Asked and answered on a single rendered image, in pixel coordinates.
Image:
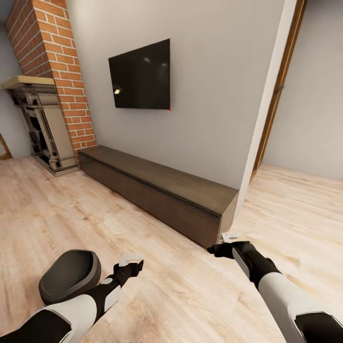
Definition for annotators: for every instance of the wood fireplace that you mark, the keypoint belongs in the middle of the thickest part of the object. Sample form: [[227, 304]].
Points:
[[41, 113]]

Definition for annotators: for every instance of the cabinet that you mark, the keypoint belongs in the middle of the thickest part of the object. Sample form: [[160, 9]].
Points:
[[197, 207]]

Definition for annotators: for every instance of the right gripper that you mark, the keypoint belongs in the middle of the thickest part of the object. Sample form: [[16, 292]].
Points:
[[219, 250]]

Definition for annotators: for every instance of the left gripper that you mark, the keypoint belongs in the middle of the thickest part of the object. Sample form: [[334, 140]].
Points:
[[130, 270]]

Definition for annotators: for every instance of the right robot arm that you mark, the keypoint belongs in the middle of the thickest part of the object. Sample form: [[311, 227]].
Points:
[[299, 318]]

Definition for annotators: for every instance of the countertop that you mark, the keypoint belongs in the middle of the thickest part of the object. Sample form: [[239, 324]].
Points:
[[12, 83]]

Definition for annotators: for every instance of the cauldron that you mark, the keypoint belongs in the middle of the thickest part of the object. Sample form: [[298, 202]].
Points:
[[73, 273]]

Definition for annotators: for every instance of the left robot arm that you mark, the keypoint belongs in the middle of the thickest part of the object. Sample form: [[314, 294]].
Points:
[[69, 321]]

